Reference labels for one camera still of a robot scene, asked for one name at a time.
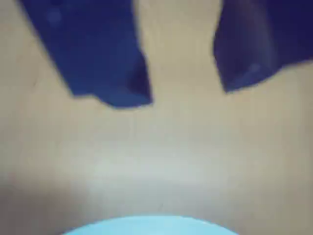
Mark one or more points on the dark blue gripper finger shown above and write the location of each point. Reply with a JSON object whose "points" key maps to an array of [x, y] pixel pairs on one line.
{"points": [[97, 56], [252, 44]]}

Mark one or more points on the light green plastic bowl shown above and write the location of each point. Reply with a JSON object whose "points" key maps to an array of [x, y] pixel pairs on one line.
{"points": [[149, 226]]}

